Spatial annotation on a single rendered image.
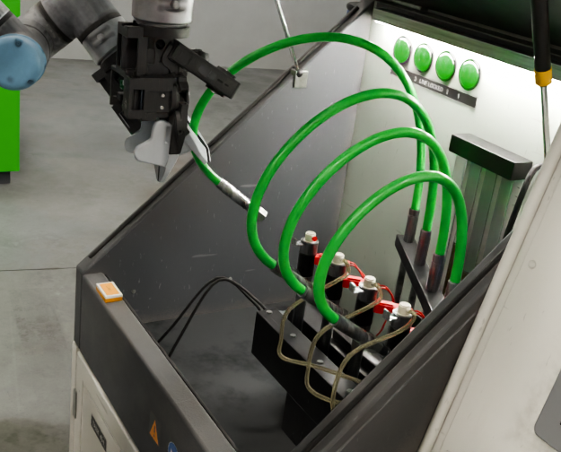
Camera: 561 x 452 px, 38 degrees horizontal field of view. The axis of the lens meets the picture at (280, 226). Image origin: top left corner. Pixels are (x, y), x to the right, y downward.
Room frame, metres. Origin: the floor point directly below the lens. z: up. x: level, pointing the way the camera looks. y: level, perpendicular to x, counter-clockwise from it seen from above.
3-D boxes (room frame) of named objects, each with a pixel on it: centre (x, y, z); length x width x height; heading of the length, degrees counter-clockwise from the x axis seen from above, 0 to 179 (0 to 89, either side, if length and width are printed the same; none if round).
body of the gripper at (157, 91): (1.04, 0.19, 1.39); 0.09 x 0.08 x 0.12; 122
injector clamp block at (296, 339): (1.08, -0.11, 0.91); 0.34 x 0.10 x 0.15; 32
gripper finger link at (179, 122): (1.04, 0.15, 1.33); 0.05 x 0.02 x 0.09; 32
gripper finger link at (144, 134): (1.06, 0.19, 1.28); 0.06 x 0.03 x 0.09; 122
